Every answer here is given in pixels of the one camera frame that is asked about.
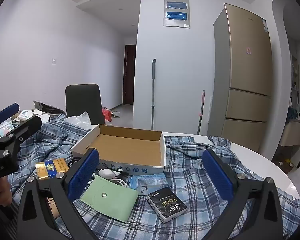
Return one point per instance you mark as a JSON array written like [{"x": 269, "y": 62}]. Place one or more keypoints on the blue tissue packet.
[{"x": 146, "y": 184}]

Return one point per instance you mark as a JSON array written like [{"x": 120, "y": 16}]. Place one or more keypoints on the dark grey chair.
[{"x": 84, "y": 98}]

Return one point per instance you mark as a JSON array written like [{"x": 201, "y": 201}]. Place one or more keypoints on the person's left hand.
[{"x": 5, "y": 192}]

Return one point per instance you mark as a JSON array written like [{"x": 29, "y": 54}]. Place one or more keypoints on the shallow cardboard box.
[{"x": 135, "y": 151}]

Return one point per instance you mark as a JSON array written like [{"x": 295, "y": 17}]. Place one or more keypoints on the wall electrical panel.
[{"x": 177, "y": 14}]

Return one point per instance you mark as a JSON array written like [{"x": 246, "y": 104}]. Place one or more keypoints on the green snap pouch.
[{"x": 110, "y": 199}]

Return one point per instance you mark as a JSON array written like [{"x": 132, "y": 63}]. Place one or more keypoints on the clear plastic bag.
[{"x": 82, "y": 121}]

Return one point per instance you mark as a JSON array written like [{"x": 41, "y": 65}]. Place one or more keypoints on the dark brown door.
[{"x": 129, "y": 74}]

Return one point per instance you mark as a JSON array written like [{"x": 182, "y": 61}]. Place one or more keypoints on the grey green mop handle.
[{"x": 153, "y": 93}]

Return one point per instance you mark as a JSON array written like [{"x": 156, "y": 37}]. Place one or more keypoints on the red broom handle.
[{"x": 201, "y": 112}]

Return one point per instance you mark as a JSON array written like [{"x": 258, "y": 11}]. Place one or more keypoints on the gold blue cigarette carton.
[{"x": 49, "y": 168}]

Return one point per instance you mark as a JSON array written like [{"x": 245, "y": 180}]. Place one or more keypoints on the dark folder on table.
[{"x": 47, "y": 108}]

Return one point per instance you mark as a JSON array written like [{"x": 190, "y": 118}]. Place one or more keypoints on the red plastic bag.
[{"x": 107, "y": 114}]

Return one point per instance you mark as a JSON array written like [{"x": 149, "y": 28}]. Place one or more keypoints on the gold refrigerator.
[{"x": 243, "y": 82}]

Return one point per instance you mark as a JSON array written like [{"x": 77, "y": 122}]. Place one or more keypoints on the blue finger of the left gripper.
[
  {"x": 8, "y": 112},
  {"x": 20, "y": 134}
]

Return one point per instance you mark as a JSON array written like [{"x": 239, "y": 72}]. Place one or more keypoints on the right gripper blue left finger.
[{"x": 35, "y": 219}]

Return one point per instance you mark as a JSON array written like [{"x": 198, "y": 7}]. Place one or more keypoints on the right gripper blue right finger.
[{"x": 264, "y": 220}]

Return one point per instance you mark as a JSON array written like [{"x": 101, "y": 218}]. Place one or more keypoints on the white charger with cable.
[{"x": 113, "y": 176}]

